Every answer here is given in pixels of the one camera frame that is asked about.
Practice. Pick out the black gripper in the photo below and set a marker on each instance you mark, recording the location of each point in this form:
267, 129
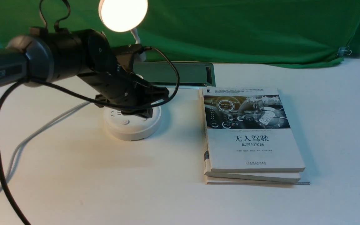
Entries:
121, 88

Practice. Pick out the white desk lamp with sockets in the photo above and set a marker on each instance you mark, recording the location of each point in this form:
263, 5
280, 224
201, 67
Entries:
123, 16

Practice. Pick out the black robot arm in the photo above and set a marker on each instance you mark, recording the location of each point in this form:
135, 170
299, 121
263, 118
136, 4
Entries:
42, 58

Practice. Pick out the bottom white book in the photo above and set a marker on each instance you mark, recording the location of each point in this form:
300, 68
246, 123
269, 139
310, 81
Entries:
222, 178

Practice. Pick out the top white self-driving book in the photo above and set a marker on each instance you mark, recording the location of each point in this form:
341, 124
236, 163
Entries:
246, 130

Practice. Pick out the green backdrop cloth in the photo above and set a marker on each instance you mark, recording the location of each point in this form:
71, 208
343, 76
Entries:
284, 33

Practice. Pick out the metal binder clip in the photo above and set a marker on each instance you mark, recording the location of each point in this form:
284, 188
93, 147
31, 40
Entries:
342, 51

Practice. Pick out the metal desk cable grommet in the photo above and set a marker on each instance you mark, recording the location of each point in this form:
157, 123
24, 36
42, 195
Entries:
192, 74

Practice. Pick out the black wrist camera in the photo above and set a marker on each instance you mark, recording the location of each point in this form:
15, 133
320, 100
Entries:
127, 55

